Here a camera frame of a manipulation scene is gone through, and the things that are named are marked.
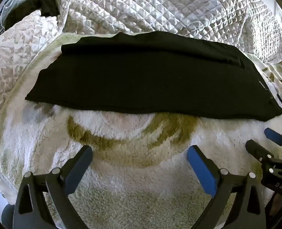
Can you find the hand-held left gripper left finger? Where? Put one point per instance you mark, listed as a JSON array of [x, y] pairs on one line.
[[77, 174]]

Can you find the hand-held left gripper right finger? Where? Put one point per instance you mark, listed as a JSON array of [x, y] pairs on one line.
[[200, 167]]

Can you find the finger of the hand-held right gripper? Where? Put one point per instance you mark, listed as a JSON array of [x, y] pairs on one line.
[[275, 136], [256, 149]]

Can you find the black pants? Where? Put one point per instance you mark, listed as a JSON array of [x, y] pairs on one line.
[[143, 76]]

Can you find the white olive fleece blanket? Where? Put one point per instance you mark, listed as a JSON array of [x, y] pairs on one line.
[[131, 195]]

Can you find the floral quilted pillow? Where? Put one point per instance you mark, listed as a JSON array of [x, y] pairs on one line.
[[12, 52]]

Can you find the grey quilted bedspread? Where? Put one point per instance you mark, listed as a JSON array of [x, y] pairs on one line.
[[155, 4]]

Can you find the black cloth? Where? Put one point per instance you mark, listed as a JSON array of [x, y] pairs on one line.
[[43, 2]]

